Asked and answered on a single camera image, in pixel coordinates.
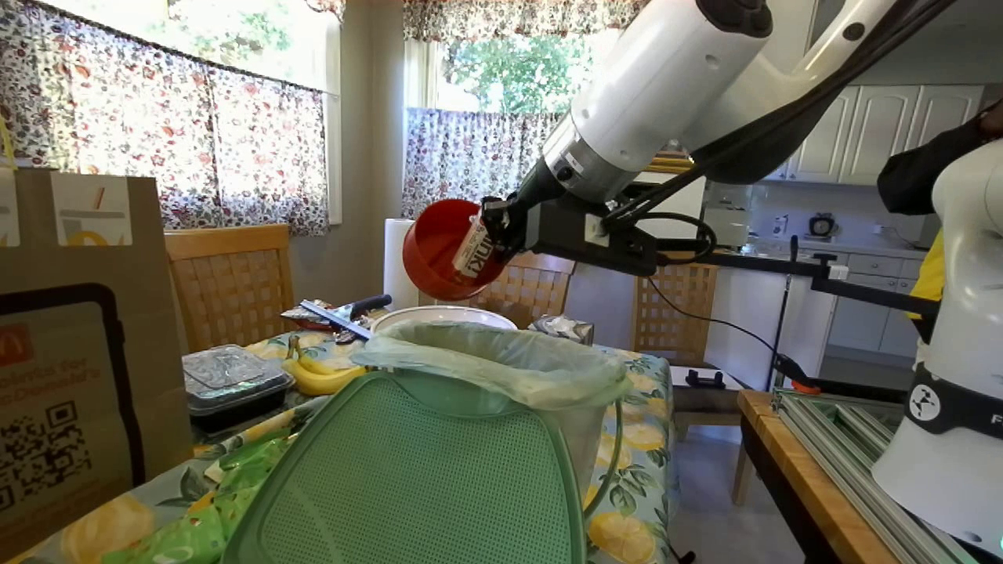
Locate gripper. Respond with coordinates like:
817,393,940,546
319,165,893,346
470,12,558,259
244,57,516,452
480,161,582,258

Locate red round lid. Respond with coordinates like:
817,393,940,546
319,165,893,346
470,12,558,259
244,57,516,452
403,199,510,302

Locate bin with plastic liner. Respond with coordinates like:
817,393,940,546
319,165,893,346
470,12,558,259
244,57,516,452
350,320,632,519

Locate wooden lattice chair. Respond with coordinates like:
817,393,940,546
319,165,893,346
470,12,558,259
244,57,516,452
469,251,578,331
164,225,295,355
632,262,720,369

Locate floral curtain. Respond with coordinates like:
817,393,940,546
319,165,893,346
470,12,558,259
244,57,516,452
0,0,331,237
401,107,567,221

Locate white bowl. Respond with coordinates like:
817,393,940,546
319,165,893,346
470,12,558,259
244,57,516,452
370,305,519,334

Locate paper towel roll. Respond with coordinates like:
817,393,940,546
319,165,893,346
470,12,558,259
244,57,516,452
382,218,425,311

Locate crumpled foil wrap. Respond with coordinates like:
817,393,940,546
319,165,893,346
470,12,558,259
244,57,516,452
528,314,595,346

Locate window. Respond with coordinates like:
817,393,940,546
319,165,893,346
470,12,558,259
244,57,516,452
404,31,628,115
47,0,343,96

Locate floral curtain valance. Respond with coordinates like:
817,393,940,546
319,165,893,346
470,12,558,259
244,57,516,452
403,0,653,44

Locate bunch of bananas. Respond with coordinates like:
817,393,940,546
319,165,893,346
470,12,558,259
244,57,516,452
281,334,369,397

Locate low wooden stool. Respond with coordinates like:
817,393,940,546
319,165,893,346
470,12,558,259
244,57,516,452
669,364,748,441

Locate lemon print tablecloth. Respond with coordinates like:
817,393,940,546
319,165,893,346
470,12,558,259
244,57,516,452
0,327,676,564

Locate foil-covered black food container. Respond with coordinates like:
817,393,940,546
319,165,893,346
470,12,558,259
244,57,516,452
182,344,295,433

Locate black boom stand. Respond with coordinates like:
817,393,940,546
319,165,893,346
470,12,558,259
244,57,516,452
657,234,941,392

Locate row of white base cabinets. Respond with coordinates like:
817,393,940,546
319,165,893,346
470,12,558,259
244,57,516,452
819,249,930,363

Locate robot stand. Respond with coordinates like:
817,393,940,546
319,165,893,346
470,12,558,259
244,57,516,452
736,387,1003,564

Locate brown paper bag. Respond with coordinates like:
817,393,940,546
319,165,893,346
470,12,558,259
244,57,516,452
0,168,194,559

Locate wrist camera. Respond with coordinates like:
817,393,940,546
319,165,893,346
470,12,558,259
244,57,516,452
523,194,661,277

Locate black handled knife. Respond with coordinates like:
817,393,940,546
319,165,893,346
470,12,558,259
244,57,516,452
299,295,393,342

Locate black cable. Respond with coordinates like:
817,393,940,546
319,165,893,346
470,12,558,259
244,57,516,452
646,274,786,363

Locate row of white wall cabinets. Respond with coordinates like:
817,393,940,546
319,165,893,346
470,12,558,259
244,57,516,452
762,84,985,187

